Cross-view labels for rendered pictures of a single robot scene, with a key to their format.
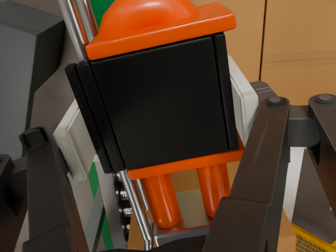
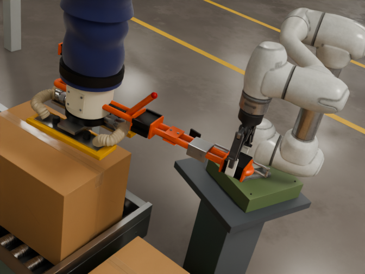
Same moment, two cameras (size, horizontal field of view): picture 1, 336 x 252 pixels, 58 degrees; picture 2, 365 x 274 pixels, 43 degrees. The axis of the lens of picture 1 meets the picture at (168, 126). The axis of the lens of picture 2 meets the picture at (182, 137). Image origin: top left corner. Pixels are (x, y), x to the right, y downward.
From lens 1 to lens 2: 1.41 m
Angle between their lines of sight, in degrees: 46
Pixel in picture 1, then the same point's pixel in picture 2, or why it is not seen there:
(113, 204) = not seen: hidden behind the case
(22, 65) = (225, 214)
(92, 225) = not seen: hidden behind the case
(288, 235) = (68, 194)
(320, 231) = not seen: outside the picture
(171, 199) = (217, 151)
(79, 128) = (245, 151)
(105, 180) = (131, 196)
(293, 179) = (11, 263)
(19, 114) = (208, 196)
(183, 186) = (104, 207)
